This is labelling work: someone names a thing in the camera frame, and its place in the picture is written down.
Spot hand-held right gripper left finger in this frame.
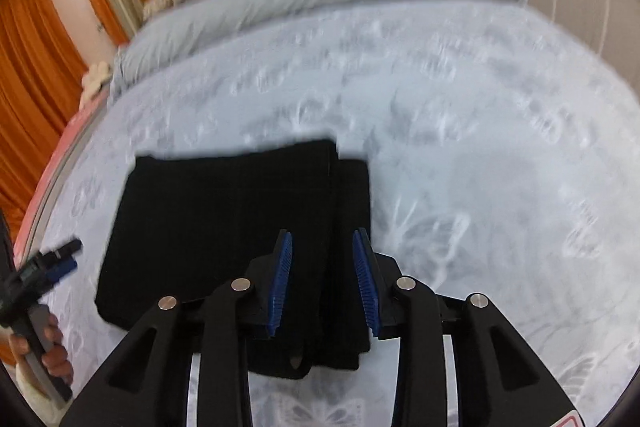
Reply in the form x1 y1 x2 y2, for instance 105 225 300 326
60 230 294 427

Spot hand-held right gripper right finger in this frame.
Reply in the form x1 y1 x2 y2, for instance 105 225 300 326
351 228 590 427

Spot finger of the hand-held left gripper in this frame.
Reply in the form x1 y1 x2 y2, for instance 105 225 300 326
42 258 80 285
40 238 84 264

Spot black pants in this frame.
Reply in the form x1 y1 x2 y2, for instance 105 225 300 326
94 138 374 381

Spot person's left hand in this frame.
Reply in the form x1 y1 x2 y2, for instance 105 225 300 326
9 311 76 387

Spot bed with butterfly print sheet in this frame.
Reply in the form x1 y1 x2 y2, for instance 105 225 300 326
12 0 640 427

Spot wide orange curtain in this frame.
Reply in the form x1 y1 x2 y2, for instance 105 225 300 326
0 0 83 228

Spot white flower-shaped cushion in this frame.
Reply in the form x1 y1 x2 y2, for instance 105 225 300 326
81 63 112 102

